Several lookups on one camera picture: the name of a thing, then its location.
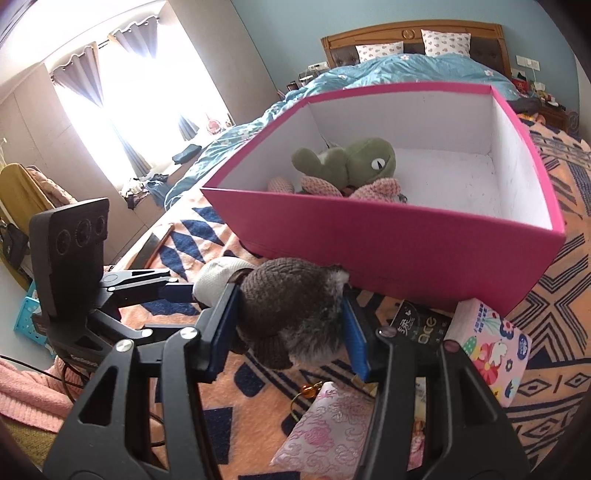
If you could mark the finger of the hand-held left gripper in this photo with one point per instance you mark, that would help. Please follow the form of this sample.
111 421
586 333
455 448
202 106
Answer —
178 291
152 332

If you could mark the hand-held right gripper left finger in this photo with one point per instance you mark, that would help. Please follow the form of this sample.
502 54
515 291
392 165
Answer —
226 323

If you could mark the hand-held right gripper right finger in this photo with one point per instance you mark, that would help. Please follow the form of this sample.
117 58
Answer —
355 341

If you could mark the white knitted plush toy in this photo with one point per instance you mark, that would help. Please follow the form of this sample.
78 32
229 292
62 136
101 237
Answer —
217 277

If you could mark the brown furry plush toy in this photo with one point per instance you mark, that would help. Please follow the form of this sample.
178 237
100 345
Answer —
286 295

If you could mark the black printed packet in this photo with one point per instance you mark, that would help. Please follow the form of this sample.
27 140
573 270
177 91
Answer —
425 330

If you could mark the pink cardboard box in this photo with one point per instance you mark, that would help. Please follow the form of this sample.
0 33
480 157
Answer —
369 249

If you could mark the person's left forearm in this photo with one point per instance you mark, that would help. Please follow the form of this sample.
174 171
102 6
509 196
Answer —
27 397

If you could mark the black bag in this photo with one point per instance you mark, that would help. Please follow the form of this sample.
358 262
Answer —
13 244

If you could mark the small gold bell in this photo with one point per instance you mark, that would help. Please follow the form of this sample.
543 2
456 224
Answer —
307 392

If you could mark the turquoise plastic crate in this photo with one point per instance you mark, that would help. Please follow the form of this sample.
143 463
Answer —
27 318

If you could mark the pink quilted coat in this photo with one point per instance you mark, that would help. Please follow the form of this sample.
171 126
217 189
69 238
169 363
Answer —
51 187

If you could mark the yellow jacket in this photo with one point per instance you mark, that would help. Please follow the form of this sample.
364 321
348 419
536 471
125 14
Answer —
18 194

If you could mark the white printed packet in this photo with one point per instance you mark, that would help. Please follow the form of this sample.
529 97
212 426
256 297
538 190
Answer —
419 394

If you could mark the pink embroidered pouch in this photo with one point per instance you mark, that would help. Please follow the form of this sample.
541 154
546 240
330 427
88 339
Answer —
332 429

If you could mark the pile of clothes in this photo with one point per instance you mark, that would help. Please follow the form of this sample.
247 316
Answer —
147 189

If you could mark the floral tissue pack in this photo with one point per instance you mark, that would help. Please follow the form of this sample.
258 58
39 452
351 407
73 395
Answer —
485 350

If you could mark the dark folded garment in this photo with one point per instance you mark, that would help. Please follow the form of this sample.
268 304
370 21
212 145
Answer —
187 154

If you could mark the pink knitted plush toy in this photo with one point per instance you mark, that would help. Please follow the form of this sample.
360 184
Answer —
318 184

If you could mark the olive cloth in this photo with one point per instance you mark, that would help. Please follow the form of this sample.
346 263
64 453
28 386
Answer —
27 443

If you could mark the green plush toy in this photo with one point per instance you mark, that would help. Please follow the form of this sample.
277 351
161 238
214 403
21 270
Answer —
351 161

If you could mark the grey curtain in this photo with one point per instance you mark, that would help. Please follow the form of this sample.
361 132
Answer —
78 78
134 44

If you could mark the orange navy patterned blanket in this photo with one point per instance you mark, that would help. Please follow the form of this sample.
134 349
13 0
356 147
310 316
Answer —
545 323

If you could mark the blue floral duvet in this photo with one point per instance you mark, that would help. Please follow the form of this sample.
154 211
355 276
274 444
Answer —
415 69

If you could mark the white printed pillow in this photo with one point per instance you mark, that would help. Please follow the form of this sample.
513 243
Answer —
378 51
445 44

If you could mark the dark cloth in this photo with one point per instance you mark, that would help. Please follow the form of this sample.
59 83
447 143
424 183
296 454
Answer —
526 105

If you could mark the wooden nightstand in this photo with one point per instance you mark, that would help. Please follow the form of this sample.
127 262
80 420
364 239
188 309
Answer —
558 117

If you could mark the red box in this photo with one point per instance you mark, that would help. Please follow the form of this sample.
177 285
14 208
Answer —
521 84

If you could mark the wooden bed headboard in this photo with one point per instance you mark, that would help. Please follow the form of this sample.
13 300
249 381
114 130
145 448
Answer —
369 34

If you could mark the white wall socket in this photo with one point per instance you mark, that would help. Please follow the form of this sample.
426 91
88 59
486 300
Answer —
527 62

